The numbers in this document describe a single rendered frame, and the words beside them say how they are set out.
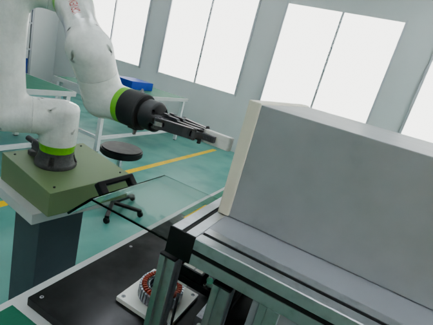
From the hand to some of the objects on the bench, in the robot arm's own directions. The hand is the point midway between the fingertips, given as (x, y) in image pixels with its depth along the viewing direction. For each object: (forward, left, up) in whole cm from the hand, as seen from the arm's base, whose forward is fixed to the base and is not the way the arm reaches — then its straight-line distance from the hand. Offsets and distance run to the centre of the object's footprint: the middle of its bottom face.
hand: (217, 139), depth 70 cm
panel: (+24, +9, -43) cm, 50 cm away
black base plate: (0, +6, -46) cm, 47 cm away
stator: (0, -6, -42) cm, 42 cm away
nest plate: (0, -6, -43) cm, 44 cm away
